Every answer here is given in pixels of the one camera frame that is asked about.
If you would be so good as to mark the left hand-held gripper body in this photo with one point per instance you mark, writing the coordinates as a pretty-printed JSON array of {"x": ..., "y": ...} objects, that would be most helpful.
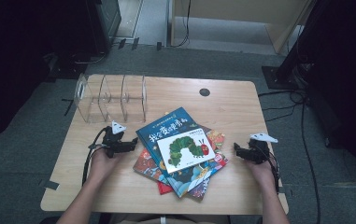
[{"x": 112, "y": 141}]

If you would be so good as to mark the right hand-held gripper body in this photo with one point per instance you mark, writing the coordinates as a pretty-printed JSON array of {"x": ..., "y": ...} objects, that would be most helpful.
[{"x": 258, "y": 152}]

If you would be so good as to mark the colourful animals picture book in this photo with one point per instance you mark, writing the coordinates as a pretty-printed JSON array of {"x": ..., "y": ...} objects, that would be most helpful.
[{"x": 144, "y": 166}]

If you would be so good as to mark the blue monster picture book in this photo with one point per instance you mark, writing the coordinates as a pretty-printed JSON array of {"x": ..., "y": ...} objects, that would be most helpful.
[{"x": 160, "y": 130}]

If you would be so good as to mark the clear acrylic book rack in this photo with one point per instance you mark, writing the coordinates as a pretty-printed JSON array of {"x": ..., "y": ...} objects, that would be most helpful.
[{"x": 110, "y": 99}]

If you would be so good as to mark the white caterpillar picture book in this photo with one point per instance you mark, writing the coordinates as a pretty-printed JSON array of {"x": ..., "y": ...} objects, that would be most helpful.
[{"x": 185, "y": 151}]

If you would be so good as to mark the person's right hand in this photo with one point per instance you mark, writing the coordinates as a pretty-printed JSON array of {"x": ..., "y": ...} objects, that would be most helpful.
[{"x": 261, "y": 172}]

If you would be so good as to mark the person's left hand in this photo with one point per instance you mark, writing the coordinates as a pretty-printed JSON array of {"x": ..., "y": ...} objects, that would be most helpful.
[{"x": 102, "y": 166}]

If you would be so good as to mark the grey tape strip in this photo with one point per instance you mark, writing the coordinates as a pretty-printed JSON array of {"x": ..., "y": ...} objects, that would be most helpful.
[
  {"x": 286, "y": 191},
  {"x": 50, "y": 185}
]

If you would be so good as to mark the red book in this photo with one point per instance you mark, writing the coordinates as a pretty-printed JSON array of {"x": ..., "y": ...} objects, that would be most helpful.
[{"x": 163, "y": 188}]

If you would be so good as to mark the crossed black tape mark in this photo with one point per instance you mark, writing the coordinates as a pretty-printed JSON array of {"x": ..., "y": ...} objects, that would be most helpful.
[{"x": 69, "y": 107}]

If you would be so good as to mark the black metal stand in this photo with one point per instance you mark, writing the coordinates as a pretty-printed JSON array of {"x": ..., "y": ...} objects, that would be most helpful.
[{"x": 278, "y": 77}]

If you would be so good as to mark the dark floor equipment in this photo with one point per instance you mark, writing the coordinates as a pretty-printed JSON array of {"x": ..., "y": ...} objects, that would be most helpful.
[{"x": 60, "y": 68}]

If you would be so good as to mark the black tape strip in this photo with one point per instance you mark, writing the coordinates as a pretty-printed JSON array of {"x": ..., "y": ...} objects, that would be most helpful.
[
  {"x": 135, "y": 43},
  {"x": 159, "y": 46},
  {"x": 121, "y": 43}
]

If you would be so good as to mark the dark curtain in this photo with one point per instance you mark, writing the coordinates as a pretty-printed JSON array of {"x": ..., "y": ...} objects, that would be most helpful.
[
  {"x": 347, "y": 77},
  {"x": 17, "y": 62}
]

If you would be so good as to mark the black cabinet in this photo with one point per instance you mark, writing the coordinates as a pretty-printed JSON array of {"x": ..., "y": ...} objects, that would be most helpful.
[{"x": 104, "y": 25}]

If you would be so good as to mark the light wooden partition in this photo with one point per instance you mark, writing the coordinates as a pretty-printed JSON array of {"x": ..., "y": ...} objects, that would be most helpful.
[{"x": 244, "y": 9}]

